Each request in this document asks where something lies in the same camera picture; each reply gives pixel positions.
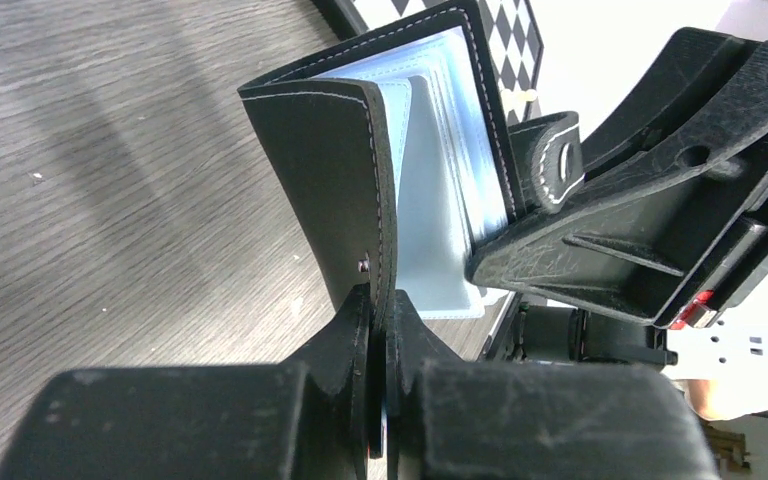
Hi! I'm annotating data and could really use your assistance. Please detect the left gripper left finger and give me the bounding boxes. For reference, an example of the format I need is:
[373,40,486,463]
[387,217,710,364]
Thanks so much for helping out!
[0,284,371,479]

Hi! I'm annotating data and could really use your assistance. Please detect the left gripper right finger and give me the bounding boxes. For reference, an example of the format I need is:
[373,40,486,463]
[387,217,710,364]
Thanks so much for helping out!
[384,291,718,479]

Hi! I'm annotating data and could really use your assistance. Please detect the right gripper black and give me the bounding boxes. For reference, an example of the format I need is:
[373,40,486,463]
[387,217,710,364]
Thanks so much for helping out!
[466,27,768,329]

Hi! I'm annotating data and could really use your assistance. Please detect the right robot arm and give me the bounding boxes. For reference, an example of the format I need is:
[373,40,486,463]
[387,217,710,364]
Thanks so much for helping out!
[467,28,768,380]

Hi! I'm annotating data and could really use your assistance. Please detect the small beige chess piece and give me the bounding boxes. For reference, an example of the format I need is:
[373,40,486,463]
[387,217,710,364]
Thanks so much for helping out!
[500,88,539,110]

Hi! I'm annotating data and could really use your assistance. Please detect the black white checkerboard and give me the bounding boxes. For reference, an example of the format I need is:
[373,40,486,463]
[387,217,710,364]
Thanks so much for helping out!
[314,0,545,126]

